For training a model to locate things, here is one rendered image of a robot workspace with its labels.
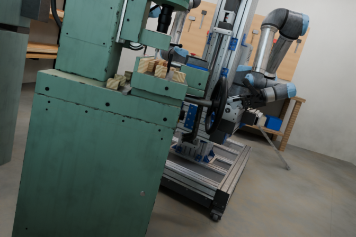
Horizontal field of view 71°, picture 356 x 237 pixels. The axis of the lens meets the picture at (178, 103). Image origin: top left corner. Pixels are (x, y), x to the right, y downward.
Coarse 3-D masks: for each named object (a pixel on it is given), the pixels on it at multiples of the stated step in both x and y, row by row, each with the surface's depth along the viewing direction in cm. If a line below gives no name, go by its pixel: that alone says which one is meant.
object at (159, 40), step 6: (144, 30) 111; (150, 30) 111; (144, 36) 112; (150, 36) 112; (156, 36) 112; (162, 36) 112; (168, 36) 112; (144, 42) 112; (150, 42) 112; (156, 42) 112; (162, 42) 112; (168, 42) 112; (156, 48) 113; (162, 48) 113; (168, 48) 116
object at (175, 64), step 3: (171, 54) 115; (171, 57) 116; (168, 60) 116; (171, 60) 116; (168, 63) 116; (171, 63) 119; (174, 63) 119; (177, 63) 120; (180, 63) 120; (168, 66) 116; (174, 66) 120; (177, 66) 120; (180, 66) 120; (168, 69) 117
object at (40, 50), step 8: (64, 0) 401; (64, 8) 403; (32, 48) 296; (40, 48) 315; (48, 48) 330; (56, 48) 346; (32, 56) 298; (40, 56) 311; (48, 56) 326; (56, 56) 342
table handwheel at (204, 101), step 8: (224, 80) 113; (216, 88) 129; (224, 88) 110; (192, 96) 120; (216, 96) 133; (224, 96) 108; (200, 104) 120; (208, 104) 120; (216, 104) 119; (224, 104) 107; (208, 112) 133; (216, 112) 116; (208, 120) 130; (216, 120) 109; (208, 128) 123; (216, 128) 111
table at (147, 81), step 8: (136, 72) 92; (144, 72) 96; (152, 72) 103; (168, 72) 125; (136, 80) 92; (144, 80) 92; (152, 80) 92; (160, 80) 92; (168, 80) 92; (184, 80) 107; (144, 88) 93; (152, 88) 93; (160, 88) 93; (168, 88) 93; (176, 88) 93; (184, 88) 93; (192, 88) 114; (168, 96) 93; (176, 96) 93; (184, 96) 93; (200, 96) 115
